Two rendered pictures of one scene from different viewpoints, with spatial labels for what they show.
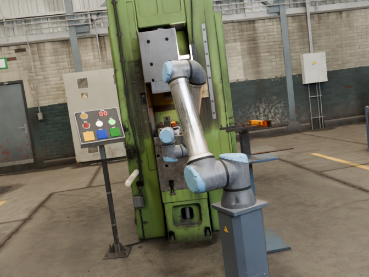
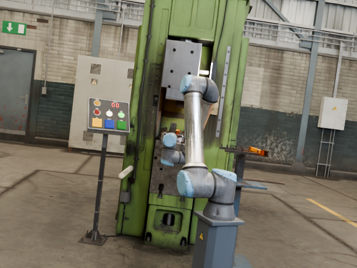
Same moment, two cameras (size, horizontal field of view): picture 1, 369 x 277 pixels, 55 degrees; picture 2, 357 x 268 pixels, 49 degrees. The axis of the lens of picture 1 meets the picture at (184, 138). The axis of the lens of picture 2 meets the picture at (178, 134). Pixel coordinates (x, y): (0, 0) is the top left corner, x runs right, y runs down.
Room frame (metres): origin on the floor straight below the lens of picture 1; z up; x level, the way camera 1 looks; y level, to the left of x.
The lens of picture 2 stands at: (-0.39, 0.02, 1.19)
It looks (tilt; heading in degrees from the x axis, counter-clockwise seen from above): 3 degrees down; 1
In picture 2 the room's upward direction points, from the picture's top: 7 degrees clockwise
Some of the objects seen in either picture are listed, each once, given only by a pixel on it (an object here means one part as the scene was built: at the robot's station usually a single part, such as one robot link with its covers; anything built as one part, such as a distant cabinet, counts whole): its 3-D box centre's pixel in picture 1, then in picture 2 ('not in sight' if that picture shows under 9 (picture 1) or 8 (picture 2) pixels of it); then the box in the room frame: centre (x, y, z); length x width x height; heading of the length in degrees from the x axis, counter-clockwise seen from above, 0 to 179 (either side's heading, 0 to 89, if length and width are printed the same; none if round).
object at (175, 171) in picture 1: (180, 156); (176, 165); (3.15, 0.05, 0.69); 0.56 x 0.38 x 0.45; 178
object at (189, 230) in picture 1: (187, 206); (170, 214); (3.15, 0.05, 0.23); 0.55 x 0.37 x 0.47; 178
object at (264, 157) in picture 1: (246, 159); (237, 182); (2.70, -0.45, 0.68); 0.40 x 0.30 x 0.02; 96
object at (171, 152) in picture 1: (171, 152); (169, 156); (2.29, 0.10, 0.86); 0.12 x 0.09 x 0.12; 112
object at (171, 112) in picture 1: (172, 82); (186, 92); (3.46, 0.05, 1.37); 0.41 x 0.10 x 0.91; 88
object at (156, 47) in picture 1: (166, 57); (187, 68); (3.14, 0.06, 1.56); 0.42 x 0.39 x 0.40; 178
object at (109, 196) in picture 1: (108, 189); (100, 177); (2.87, 0.67, 0.54); 0.04 x 0.04 x 1.08; 88
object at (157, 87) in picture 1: (165, 87); (179, 95); (3.14, 0.11, 1.32); 0.42 x 0.20 x 0.10; 178
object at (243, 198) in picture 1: (237, 194); (219, 208); (1.88, -0.25, 0.65); 0.19 x 0.19 x 0.10
